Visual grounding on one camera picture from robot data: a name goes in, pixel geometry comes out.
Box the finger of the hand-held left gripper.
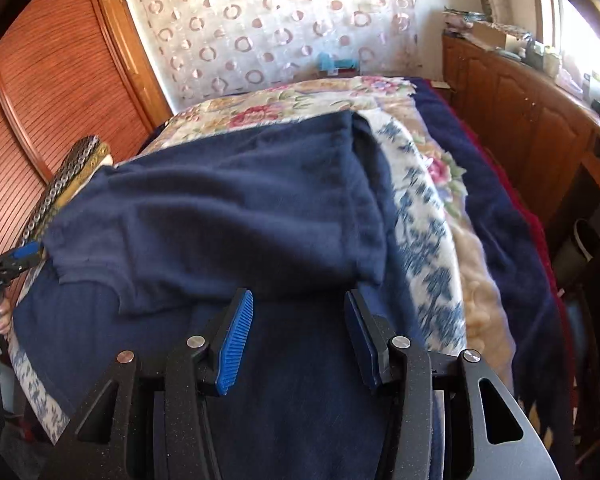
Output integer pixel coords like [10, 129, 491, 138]
[0, 252, 48, 277]
[7, 241, 43, 261]

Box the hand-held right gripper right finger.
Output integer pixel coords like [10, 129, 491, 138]
[344, 289, 563, 480]

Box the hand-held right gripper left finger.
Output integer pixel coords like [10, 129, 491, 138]
[42, 287, 256, 480]

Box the navy t-shirt with orange print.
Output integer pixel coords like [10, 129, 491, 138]
[12, 110, 431, 480]

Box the dark circle-patterned cloth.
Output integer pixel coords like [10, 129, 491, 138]
[20, 135, 113, 252]

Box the blue floral bedsheet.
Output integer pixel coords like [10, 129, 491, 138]
[7, 109, 471, 447]

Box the navy blanket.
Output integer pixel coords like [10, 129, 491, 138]
[414, 77, 581, 480]

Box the wooden louvred wardrobe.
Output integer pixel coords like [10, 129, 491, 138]
[0, 0, 174, 281]

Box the floral blanket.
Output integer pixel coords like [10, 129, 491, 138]
[140, 75, 518, 377]

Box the blue plastic bag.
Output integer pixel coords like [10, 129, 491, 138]
[316, 52, 359, 74]

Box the wooden cabinet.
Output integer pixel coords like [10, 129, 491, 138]
[440, 35, 600, 242]

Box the sheer circle-patterned curtain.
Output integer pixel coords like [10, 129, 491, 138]
[122, 0, 424, 104]

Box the cardboard box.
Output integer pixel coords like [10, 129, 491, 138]
[467, 20, 512, 52]

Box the wooden-framed window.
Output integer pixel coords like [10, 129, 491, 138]
[530, 0, 600, 92]

